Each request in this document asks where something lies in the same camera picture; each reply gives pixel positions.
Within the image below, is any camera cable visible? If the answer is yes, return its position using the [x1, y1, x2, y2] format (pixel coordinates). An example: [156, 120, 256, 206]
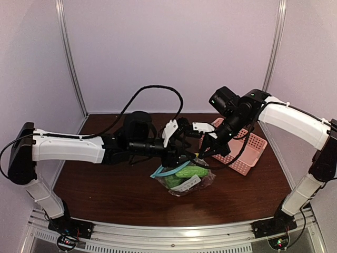
[0, 84, 185, 180]
[184, 101, 274, 171]

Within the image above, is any front aluminium rail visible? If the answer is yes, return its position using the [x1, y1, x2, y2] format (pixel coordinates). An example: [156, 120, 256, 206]
[18, 208, 328, 252]

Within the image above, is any pink perforated plastic basket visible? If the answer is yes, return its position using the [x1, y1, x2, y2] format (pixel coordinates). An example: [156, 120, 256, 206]
[199, 118, 269, 177]

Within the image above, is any clear zip top bag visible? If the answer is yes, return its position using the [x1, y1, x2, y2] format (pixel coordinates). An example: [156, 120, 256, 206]
[150, 157, 216, 197]

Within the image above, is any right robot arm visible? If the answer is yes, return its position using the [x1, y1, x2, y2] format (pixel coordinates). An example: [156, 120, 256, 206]
[192, 86, 336, 233]

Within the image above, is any dark red grape bunch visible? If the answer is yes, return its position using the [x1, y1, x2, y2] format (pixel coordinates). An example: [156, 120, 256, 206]
[197, 173, 215, 189]

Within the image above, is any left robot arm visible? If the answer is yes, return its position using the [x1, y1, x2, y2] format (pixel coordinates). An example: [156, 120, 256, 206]
[7, 111, 180, 234]

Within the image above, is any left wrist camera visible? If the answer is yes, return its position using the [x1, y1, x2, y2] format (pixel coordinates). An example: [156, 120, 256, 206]
[161, 117, 190, 148]

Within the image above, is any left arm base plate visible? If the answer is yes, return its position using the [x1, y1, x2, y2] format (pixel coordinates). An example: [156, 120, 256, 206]
[46, 215, 94, 239]

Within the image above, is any aluminium frame post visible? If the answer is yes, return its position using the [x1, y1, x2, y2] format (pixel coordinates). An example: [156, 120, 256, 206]
[262, 0, 288, 92]
[54, 0, 89, 118]

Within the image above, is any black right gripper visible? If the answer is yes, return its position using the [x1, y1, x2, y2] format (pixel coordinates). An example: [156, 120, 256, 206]
[198, 111, 251, 159]

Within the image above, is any right camera cable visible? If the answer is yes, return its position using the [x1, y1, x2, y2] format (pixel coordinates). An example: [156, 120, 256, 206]
[184, 101, 274, 171]

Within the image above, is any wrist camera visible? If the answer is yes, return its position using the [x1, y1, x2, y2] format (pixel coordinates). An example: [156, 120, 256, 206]
[161, 117, 190, 148]
[185, 122, 217, 139]

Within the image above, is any right aluminium frame post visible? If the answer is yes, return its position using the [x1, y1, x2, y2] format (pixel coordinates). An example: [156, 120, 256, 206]
[262, 0, 288, 92]

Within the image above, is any left camera cable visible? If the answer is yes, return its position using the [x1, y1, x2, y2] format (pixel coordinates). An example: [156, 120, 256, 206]
[0, 84, 185, 180]

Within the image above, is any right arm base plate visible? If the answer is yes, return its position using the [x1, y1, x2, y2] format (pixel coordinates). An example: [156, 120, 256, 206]
[251, 217, 297, 239]

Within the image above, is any green chayote squash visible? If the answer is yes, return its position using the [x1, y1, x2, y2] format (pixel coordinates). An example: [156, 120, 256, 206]
[165, 174, 186, 189]

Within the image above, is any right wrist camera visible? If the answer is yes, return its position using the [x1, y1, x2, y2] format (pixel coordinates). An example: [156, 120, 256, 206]
[185, 122, 217, 139]

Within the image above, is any left aluminium frame post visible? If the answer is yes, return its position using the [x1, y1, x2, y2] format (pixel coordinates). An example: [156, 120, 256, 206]
[54, 0, 89, 118]

